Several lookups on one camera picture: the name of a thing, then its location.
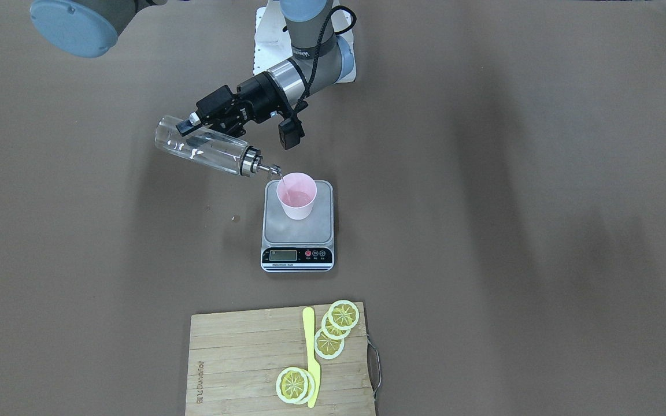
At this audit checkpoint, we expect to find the bamboo cutting board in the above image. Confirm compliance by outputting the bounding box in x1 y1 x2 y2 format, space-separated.
184 301 378 415

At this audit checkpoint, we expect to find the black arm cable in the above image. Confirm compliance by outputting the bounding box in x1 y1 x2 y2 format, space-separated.
280 6 358 119

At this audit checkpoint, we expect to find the glass sauce bottle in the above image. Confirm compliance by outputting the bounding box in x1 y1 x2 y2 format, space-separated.
155 116 282 179

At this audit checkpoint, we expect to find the digital kitchen scale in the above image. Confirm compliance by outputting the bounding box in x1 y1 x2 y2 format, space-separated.
261 180 336 272

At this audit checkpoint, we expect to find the yellow plastic knife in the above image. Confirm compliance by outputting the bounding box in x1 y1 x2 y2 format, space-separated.
302 306 321 408

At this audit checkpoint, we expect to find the lemon slice under front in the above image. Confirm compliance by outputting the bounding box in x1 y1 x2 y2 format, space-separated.
295 370 316 405

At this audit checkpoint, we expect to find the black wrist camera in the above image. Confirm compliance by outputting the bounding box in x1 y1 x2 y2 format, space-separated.
278 117 306 150

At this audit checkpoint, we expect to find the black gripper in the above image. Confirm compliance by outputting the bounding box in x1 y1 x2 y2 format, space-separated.
175 72 293 139

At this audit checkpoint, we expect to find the white pedestal base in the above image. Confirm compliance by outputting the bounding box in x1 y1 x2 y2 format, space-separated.
252 1 357 83

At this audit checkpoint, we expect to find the pink plastic cup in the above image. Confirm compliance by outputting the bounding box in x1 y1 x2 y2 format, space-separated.
276 173 317 220

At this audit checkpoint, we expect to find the lemon slice top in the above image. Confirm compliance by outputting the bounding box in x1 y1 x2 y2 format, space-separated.
328 300 360 331

